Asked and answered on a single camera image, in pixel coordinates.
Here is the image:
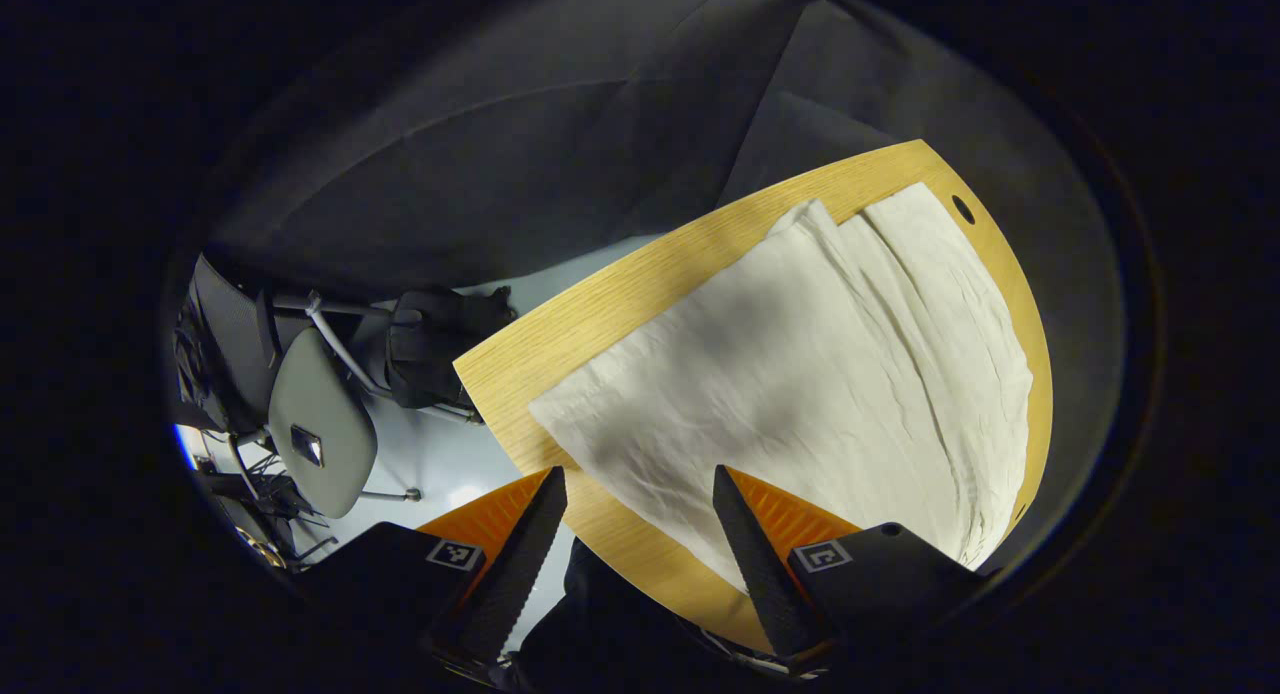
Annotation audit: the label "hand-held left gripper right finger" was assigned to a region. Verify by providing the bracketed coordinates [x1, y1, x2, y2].
[712, 464, 991, 675]

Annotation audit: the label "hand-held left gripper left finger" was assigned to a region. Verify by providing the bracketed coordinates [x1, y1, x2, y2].
[300, 465, 569, 675]

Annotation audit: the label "white jeans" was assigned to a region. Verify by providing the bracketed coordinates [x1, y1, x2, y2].
[528, 182, 1034, 593]

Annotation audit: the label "black bag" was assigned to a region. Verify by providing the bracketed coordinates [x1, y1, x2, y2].
[385, 286, 518, 411]

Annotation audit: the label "grey office chair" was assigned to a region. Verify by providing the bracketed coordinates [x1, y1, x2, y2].
[172, 254, 483, 567]

